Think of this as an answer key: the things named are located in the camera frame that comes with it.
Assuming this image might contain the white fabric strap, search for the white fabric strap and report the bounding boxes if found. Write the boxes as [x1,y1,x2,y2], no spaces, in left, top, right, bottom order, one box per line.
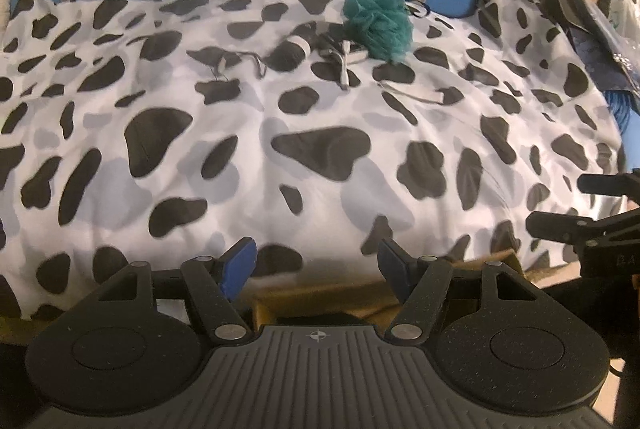
[336,40,353,90]
[377,78,447,106]

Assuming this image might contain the blue ribbed object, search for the blue ribbed object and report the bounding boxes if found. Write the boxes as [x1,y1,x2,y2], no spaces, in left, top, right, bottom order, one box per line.
[604,88,640,146]

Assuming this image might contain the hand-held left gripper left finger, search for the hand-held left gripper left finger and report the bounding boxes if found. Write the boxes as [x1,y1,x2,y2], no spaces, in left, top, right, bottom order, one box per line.
[92,236,259,344]

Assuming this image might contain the black cloth white band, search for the black cloth white band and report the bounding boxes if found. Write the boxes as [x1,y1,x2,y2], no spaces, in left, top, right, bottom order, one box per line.
[265,35,314,73]

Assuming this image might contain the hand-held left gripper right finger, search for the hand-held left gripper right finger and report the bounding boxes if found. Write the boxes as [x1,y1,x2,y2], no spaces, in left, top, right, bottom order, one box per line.
[377,238,544,344]

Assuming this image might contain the cow print blanket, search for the cow print blanket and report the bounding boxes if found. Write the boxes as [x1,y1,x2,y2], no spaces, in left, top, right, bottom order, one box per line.
[0,0,627,326]

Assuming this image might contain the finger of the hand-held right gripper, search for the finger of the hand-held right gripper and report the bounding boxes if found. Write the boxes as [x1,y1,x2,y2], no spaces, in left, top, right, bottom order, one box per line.
[525,207,640,243]
[576,172,640,198]

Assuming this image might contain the teal bath loofah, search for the teal bath loofah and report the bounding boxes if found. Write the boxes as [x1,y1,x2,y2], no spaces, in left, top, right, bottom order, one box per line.
[342,0,414,63]

